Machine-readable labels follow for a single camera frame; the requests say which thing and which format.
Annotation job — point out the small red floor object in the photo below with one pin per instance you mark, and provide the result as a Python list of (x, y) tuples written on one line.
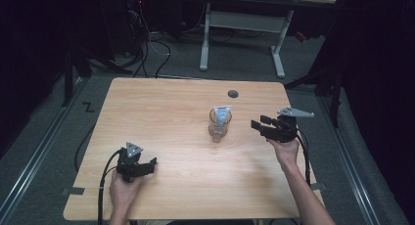
[(300, 36)]

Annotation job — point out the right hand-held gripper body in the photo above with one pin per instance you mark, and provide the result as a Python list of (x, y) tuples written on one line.
[(287, 130)]

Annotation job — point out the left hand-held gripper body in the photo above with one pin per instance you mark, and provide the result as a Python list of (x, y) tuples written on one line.
[(128, 166)]

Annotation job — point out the white-legged wooden desk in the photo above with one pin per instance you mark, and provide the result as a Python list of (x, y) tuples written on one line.
[(244, 21)]

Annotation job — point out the metal floor rail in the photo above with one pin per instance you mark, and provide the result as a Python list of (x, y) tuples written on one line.
[(31, 166), (354, 172)]

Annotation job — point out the black table grommet hole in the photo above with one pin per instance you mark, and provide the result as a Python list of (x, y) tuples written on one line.
[(233, 94)]

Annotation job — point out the person's left hand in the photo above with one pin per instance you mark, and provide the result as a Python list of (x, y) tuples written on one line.
[(122, 194)]

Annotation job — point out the grey tape strip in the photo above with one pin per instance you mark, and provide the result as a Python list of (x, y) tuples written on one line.
[(75, 191), (319, 186)]

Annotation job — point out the white blue toothpaste tube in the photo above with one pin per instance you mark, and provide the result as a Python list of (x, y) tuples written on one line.
[(222, 115)]

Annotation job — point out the person's right hand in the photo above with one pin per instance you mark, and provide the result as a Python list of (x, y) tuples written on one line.
[(287, 151)]

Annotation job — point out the clear glass cup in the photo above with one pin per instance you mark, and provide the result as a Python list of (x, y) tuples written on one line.
[(219, 130)]

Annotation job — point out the black metal stand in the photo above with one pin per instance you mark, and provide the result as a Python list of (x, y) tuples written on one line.
[(335, 98), (68, 78)]

